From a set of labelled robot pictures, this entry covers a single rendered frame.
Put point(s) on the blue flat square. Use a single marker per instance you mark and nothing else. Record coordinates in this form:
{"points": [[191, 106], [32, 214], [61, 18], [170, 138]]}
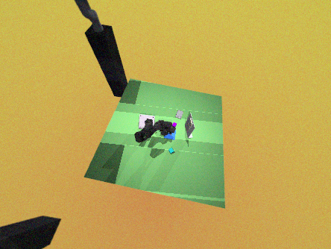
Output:
{"points": [[170, 136]]}

